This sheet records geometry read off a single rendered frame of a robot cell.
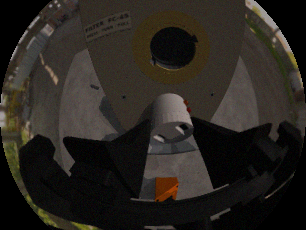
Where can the grey cylinder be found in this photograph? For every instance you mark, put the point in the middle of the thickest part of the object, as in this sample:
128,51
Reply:
169,119

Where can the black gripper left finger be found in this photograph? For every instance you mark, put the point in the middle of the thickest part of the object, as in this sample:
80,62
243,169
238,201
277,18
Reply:
124,156

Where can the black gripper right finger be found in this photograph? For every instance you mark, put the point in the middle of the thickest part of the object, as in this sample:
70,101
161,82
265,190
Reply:
222,149

